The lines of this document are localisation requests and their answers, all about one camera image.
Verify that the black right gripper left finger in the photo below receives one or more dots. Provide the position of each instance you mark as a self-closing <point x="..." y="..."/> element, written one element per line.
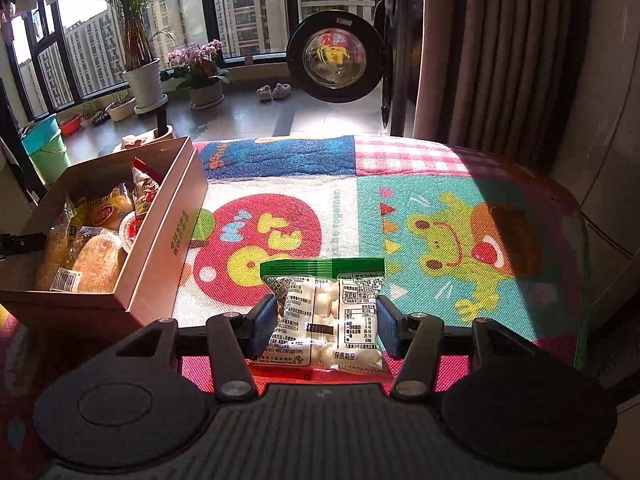
<point x="229" y="340"/>

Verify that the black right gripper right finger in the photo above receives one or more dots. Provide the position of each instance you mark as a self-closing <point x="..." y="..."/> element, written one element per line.
<point x="420" y="341"/>

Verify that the puffed rice bar packet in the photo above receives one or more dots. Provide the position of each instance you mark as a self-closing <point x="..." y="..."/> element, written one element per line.
<point x="56" y="248"/>

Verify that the barcode bread loaf packet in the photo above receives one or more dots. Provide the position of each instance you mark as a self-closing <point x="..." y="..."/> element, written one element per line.
<point x="92" y="263"/>

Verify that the green-edged white candy bag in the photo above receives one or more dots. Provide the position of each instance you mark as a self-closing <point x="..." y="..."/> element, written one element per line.
<point x="327" y="314"/>

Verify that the round bun red logo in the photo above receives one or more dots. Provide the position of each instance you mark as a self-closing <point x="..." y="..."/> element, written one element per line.
<point x="107" y="212"/>

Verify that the pink cardboard box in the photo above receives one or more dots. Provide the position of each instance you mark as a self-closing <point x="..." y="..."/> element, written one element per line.
<point x="149" y="277"/>

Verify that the red lid jelly cup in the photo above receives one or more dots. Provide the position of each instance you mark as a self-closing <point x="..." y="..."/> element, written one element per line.
<point x="128" y="231"/>

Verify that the red peanut snack bag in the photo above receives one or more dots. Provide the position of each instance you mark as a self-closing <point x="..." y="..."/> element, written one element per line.
<point x="146" y="185"/>

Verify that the yellow snack bar packet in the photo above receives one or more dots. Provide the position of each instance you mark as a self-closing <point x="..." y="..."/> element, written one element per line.
<point x="78" y="215"/>

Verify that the green plastic bucket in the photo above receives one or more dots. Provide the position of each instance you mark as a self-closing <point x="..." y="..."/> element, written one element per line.
<point x="51" y="160"/>

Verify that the teal plastic bucket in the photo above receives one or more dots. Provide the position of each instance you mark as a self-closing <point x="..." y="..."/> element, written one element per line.
<point x="37" y="134"/>

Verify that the colourful cartoon play mat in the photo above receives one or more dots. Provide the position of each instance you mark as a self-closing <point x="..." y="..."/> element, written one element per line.
<point x="462" y="234"/>

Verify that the red plastic basin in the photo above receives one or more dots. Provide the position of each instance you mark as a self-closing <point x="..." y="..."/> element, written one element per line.
<point x="70" y="125"/>

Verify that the low white planter bowl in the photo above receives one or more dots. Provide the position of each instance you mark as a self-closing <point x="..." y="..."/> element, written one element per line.
<point x="122" y="109"/>

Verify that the pair of white slippers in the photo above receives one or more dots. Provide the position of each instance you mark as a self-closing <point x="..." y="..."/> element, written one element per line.
<point x="279" y="92"/>

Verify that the pink flower pot plant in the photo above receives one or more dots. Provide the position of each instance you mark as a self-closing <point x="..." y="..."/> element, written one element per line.
<point x="198" y="68"/>

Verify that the tall plant white pot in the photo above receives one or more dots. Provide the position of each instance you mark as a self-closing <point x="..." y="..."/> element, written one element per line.
<point x="142" y="67"/>

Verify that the round washing machine door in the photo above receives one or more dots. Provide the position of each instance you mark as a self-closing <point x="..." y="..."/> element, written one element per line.
<point x="336" y="56"/>

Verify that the brown curtain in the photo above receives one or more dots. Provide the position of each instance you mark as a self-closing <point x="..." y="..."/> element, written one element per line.
<point x="500" y="76"/>

